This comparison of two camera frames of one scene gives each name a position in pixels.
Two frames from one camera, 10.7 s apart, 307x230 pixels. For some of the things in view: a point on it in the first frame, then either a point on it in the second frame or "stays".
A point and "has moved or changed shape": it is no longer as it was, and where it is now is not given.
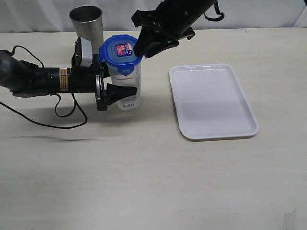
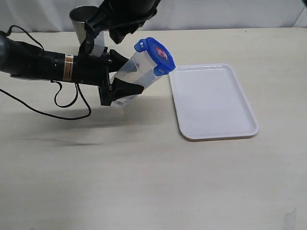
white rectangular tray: x=209 y=102 stays
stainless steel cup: x=88 y=22 stays
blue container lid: x=118 y=50 → x=159 y=53
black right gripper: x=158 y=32 → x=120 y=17
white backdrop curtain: x=51 y=16 stays
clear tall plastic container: x=133 y=80 has moved or changed shape
